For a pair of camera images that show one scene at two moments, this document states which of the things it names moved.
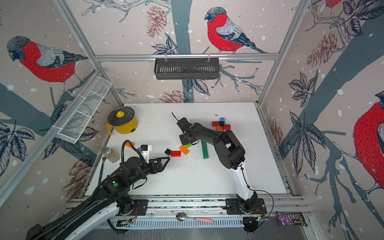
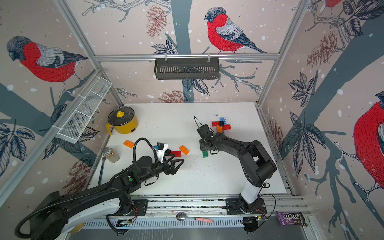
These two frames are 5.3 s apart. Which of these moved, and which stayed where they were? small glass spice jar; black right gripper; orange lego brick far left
Moved: black right gripper
Stayed: small glass spice jar; orange lego brick far left
